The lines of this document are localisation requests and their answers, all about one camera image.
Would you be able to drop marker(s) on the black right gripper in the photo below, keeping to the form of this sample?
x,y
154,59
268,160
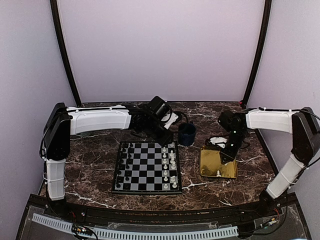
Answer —
x,y
231,156

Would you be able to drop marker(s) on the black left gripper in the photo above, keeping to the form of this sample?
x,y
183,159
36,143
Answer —
x,y
164,140

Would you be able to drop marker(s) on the black and white chessboard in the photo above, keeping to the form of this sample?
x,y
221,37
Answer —
x,y
139,169

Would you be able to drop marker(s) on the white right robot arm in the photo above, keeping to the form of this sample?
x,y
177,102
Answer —
x,y
302,124

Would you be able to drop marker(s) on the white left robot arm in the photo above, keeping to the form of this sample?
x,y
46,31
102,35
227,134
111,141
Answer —
x,y
65,122

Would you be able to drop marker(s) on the gold metal tray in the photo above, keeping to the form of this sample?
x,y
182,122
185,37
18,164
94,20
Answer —
x,y
210,163

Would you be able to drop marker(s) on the dark blue enamel mug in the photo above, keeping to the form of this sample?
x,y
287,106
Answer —
x,y
186,134

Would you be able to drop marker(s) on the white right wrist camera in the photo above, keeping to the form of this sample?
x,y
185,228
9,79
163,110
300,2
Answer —
x,y
217,141

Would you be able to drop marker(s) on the black front rail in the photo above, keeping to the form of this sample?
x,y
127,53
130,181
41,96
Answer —
x,y
97,214

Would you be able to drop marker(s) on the white perforated cable duct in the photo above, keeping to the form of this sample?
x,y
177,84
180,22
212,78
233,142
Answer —
x,y
125,231

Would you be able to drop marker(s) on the black right frame post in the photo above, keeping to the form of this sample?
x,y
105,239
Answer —
x,y
258,53

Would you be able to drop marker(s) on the black frame post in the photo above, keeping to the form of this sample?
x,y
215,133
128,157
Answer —
x,y
258,53
63,51

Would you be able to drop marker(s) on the black left frame post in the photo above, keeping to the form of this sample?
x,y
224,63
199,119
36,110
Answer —
x,y
63,51

